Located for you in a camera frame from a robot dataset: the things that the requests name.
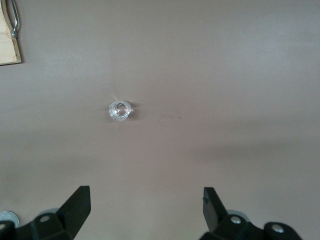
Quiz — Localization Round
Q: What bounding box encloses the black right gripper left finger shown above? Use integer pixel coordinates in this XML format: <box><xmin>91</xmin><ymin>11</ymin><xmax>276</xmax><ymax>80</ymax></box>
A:
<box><xmin>0</xmin><ymin>185</ymin><xmax>91</xmax><ymax>240</ymax></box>

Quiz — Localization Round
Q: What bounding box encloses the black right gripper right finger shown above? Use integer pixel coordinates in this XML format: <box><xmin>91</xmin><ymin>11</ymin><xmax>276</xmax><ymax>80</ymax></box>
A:
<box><xmin>199</xmin><ymin>186</ymin><xmax>302</xmax><ymax>240</ymax></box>

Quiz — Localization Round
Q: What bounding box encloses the clear glass measuring cup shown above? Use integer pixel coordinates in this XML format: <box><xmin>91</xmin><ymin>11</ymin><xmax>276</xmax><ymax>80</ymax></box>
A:
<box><xmin>107</xmin><ymin>99</ymin><xmax>133</xmax><ymax>123</ymax></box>

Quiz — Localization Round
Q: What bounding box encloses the olive green bottle clear base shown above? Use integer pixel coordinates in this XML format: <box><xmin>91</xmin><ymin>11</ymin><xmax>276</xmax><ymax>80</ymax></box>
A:
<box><xmin>0</xmin><ymin>210</ymin><xmax>20</xmax><ymax>227</ymax></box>

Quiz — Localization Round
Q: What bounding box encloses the wooden cutting board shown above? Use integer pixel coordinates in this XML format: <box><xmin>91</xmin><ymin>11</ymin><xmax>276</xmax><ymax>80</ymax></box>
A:
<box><xmin>0</xmin><ymin>0</ymin><xmax>22</xmax><ymax>66</ymax></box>

